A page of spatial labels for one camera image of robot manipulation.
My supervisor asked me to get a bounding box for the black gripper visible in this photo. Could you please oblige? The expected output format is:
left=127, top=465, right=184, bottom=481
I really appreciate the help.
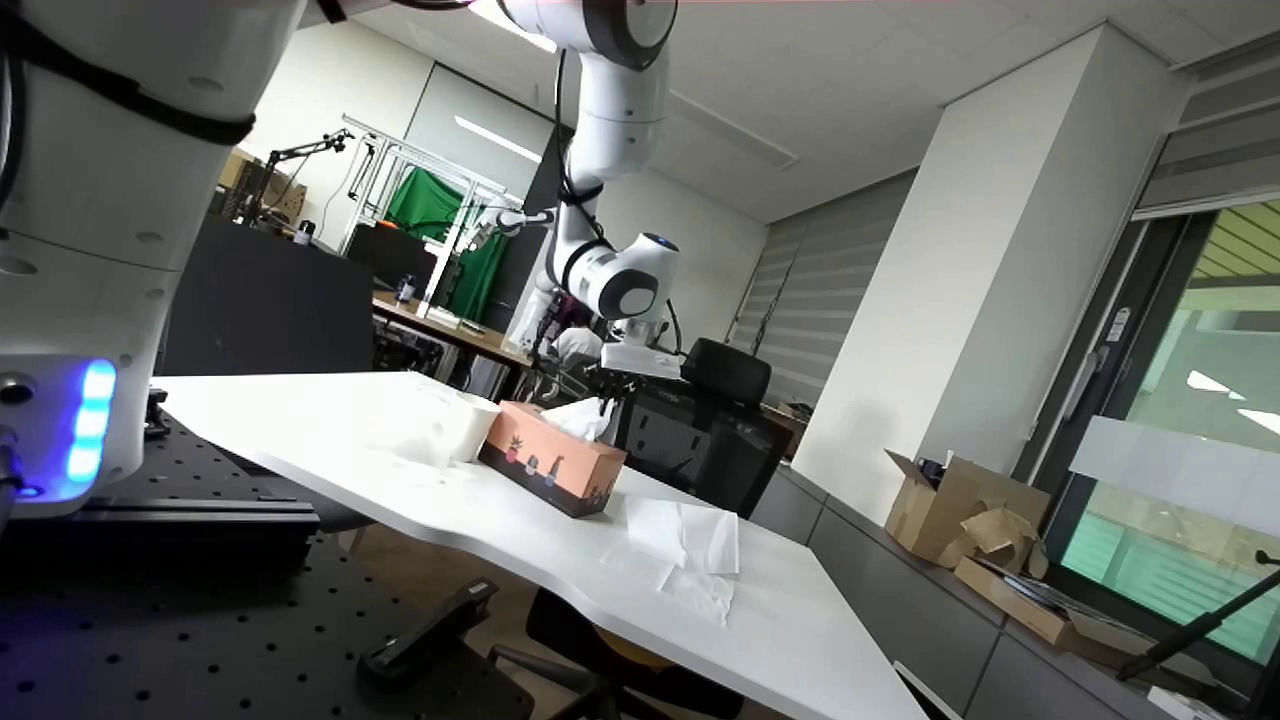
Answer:
left=589, top=344, right=683, bottom=398

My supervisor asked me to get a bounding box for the white tissue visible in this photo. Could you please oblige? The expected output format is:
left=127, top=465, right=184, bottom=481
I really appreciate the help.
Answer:
left=543, top=398, right=613, bottom=439
left=397, top=398, right=498, bottom=467
left=623, top=502, right=742, bottom=625

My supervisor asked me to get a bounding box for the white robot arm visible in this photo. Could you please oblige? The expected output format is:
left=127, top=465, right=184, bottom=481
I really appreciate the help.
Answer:
left=0, top=0, right=679, bottom=520

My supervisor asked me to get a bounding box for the orange tissue box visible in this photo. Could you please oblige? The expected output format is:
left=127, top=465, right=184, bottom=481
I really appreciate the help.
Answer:
left=480, top=402, right=623, bottom=515

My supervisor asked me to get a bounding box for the white tissue behind box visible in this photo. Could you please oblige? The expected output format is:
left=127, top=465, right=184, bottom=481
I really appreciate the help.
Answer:
left=397, top=398, right=498, bottom=467

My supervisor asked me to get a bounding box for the white tissue on table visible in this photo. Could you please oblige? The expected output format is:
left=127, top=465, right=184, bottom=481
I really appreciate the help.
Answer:
left=623, top=502, right=742, bottom=625

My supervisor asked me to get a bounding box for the open cardboard box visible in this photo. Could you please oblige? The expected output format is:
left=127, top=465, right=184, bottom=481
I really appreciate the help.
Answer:
left=885, top=451, right=1152, bottom=669

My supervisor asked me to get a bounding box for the black office chair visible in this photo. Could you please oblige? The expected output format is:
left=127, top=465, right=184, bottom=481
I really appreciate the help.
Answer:
left=679, top=335, right=772, bottom=408

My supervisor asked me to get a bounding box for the green cloth backdrop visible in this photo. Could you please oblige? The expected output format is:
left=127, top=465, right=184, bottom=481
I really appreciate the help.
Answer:
left=384, top=163, right=517, bottom=326

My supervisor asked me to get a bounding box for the wooden desk background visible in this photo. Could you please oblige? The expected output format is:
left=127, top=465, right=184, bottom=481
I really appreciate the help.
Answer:
left=371, top=295, right=532, bottom=368

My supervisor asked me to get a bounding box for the black clamp on plate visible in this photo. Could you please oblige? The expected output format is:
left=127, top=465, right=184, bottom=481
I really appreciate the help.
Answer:
left=358, top=582, right=494, bottom=686

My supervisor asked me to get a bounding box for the black monitor panel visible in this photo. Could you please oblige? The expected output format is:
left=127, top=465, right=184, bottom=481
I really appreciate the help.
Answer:
left=156, top=221, right=371, bottom=377

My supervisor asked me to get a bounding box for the grey low cabinet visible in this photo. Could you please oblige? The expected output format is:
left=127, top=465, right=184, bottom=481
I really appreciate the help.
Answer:
left=753, top=465, right=1169, bottom=720

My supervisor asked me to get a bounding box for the black tripod stand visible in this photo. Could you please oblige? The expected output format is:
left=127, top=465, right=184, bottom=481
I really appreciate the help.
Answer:
left=1117, top=554, right=1280, bottom=680

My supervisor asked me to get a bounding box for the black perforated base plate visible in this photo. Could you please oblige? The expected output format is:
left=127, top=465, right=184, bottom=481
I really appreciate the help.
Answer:
left=0, top=419, right=532, bottom=720

